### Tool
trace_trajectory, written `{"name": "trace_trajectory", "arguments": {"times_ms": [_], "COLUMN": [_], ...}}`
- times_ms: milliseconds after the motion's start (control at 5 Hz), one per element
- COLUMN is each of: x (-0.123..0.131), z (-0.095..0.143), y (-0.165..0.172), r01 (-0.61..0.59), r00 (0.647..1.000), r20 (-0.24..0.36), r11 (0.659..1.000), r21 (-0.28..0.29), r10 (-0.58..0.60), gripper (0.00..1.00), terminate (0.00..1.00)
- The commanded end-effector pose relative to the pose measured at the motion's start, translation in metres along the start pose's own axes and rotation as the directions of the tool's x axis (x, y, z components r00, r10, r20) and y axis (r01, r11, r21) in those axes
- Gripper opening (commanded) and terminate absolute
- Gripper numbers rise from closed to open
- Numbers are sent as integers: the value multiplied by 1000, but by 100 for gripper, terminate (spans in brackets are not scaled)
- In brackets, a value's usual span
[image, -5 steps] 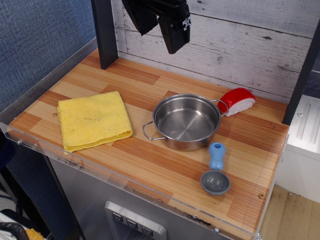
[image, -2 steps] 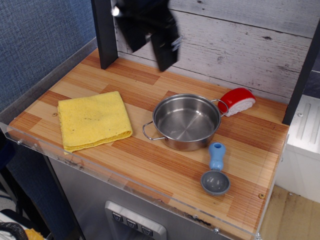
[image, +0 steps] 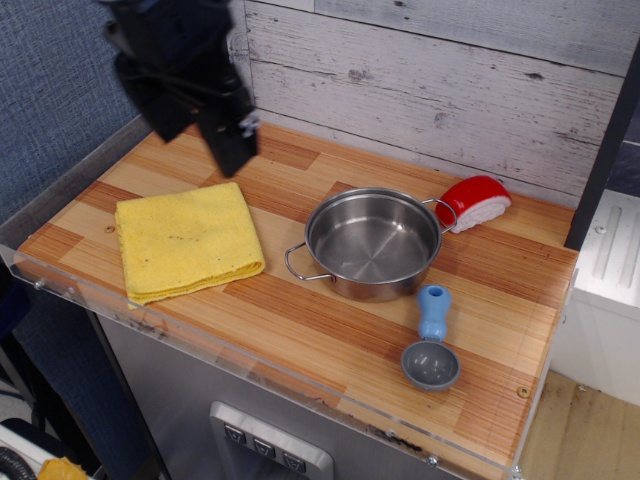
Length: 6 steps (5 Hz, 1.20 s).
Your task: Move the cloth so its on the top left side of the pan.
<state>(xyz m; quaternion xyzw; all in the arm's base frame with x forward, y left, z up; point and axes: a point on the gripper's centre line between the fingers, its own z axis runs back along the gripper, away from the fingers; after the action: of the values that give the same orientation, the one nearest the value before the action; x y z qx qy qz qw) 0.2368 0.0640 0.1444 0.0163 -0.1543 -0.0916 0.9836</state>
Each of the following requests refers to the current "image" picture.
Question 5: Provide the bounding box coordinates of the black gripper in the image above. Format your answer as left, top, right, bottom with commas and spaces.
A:
114, 39, 260, 178

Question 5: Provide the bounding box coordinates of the yellow cloth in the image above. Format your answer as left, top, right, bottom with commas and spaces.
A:
115, 182, 266, 305

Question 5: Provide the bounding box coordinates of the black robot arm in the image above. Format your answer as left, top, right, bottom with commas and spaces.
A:
104, 0, 259, 178

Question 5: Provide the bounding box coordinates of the stainless steel pot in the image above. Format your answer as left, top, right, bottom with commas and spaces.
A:
284, 187, 458, 302

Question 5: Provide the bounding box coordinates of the clear acrylic front guard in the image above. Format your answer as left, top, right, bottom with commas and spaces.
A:
1, 211, 577, 479

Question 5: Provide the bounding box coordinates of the stainless steel cabinet front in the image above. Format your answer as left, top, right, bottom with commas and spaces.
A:
99, 317, 451, 479

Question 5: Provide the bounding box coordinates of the red and white sushi toy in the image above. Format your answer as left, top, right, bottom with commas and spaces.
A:
435, 175, 512, 234

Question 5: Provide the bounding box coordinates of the silver dispenser button panel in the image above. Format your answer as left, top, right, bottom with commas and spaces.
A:
209, 401, 334, 479

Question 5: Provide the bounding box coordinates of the blue and grey scoop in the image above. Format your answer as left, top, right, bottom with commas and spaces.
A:
401, 284, 461, 391

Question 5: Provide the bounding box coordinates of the yellow object bottom left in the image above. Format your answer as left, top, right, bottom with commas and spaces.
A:
37, 457, 89, 480

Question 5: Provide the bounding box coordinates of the white appliance at right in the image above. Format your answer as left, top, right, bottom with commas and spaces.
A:
550, 190, 639, 405

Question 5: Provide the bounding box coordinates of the grey left side rail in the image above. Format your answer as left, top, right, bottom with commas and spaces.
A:
1, 116, 151, 250

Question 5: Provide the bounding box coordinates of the dark right vertical post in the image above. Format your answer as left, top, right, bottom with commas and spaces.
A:
564, 44, 639, 251

